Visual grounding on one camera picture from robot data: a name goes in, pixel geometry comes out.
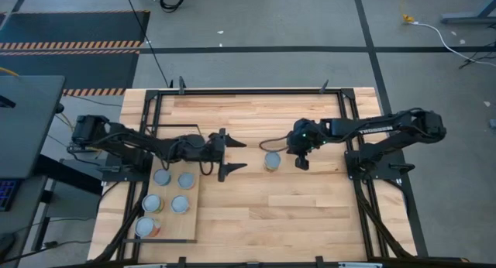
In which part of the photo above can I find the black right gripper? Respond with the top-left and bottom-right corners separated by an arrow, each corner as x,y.
285,118 -> 331,172

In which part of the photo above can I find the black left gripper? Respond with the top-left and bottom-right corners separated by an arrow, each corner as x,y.
183,127 -> 249,184

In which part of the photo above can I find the white mixed fruit can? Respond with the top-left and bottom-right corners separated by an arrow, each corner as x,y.
263,151 -> 282,173

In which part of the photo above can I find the short yellow mushroom can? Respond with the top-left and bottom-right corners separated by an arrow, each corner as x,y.
177,171 -> 197,191

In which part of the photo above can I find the diced tomato can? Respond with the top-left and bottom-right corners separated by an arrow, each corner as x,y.
170,194 -> 191,215

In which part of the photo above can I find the short dark green can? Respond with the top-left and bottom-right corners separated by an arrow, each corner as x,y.
153,168 -> 172,187

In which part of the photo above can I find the yellow-green label can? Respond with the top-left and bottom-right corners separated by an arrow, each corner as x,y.
141,193 -> 165,215

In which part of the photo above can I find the yellow can with red swirls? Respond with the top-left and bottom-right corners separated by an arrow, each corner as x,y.
134,215 -> 162,239

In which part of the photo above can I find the light wooden board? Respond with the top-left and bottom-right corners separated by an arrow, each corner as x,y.
122,123 -> 205,245

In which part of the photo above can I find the black power adapter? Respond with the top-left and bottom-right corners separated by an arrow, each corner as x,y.
67,143 -> 96,153

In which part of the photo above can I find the black hazard-striped floor mat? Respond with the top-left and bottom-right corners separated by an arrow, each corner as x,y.
0,10 -> 151,51
0,49 -> 141,98

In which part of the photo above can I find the grey table base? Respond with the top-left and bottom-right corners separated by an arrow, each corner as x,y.
440,0 -> 496,26

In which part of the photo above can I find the dark grey desk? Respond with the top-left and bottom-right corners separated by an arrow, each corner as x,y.
0,155 -> 104,268

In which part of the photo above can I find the backlit keyboard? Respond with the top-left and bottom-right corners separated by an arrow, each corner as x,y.
0,178 -> 19,213

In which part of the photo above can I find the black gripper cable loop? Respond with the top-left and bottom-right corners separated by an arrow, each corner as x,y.
258,135 -> 291,153

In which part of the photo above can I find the black aluminium table frame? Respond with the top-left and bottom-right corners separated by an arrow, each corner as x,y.
91,88 -> 470,268

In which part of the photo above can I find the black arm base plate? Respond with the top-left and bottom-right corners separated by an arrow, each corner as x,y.
98,159 -> 151,183
344,149 -> 416,180

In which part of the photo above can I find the long black cable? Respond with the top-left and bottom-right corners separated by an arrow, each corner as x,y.
123,0 -> 172,88

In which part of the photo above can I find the coiled black cable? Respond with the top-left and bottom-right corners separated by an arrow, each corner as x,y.
159,0 -> 188,13

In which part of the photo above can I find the white floor cable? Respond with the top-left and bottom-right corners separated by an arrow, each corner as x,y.
412,21 -> 496,67

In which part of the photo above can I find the thin black floor cable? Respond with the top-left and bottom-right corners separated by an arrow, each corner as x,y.
458,50 -> 496,70

